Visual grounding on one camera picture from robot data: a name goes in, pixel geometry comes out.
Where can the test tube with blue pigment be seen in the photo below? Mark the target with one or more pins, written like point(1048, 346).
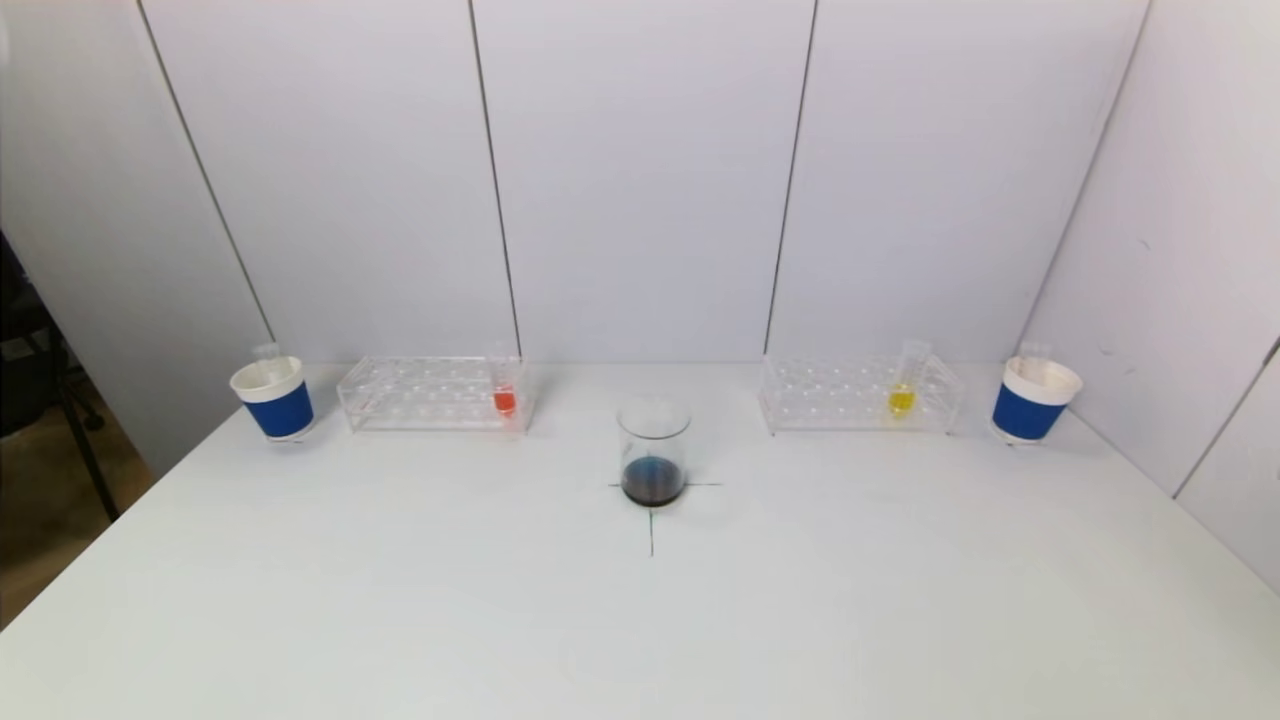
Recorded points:
point(266, 352)

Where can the test tube with red pigment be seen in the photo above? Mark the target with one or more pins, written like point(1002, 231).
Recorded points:
point(505, 402)
point(1035, 355)

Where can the clear glass beaker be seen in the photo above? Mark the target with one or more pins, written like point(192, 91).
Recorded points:
point(653, 482)

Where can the clear acrylic test tube rack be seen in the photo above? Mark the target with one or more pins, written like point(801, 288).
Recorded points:
point(430, 405)
point(850, 400)

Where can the test tube with yellow pigment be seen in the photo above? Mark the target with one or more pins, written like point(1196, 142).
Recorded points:
point(902, 401)

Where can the blue white paper cup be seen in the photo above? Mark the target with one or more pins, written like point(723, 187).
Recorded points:
point(278, 410)
point(1028, 412)

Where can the black stand with legs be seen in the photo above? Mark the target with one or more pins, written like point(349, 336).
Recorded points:
point(75, 440)

